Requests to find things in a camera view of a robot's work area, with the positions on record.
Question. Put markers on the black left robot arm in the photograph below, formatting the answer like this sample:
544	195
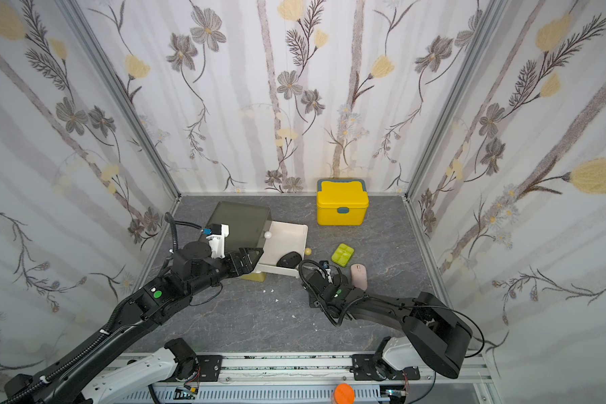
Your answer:
67	380

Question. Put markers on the aluminium frame corner post right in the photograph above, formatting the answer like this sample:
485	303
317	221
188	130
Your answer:
479	42

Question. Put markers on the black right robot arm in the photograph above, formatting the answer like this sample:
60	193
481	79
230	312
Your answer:
439	336

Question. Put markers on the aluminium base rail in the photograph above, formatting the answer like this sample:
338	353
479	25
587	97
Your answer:
384	376

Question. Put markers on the orange round cap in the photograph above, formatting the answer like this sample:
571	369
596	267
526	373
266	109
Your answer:
343	394

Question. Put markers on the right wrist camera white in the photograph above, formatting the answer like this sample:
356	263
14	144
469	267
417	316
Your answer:
327	269

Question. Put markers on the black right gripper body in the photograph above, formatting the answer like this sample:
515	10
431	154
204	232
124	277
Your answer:
316	285

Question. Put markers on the pink computer mouse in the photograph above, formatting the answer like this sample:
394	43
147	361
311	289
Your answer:
359	276

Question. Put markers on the white drawer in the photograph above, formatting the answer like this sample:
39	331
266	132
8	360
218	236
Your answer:
285	238

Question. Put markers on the small yellow-green block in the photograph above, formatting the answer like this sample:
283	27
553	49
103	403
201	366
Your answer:
342	255

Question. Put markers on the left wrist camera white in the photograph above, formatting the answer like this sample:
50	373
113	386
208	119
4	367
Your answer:
216	235

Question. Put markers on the aluminium frame corner post left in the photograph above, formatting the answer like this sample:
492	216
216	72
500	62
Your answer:
79	26

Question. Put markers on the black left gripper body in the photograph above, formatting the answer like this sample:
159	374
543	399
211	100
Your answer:
217	270

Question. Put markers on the aluminium frame corner post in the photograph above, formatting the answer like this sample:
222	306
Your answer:
79	26
479	42

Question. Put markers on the yellow storage box grey latch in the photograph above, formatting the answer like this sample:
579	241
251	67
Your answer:
341	202

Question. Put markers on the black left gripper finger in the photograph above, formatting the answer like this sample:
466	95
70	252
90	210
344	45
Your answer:
249	255
239	270

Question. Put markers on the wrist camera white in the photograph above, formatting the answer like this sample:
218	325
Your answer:
327	269
216	235

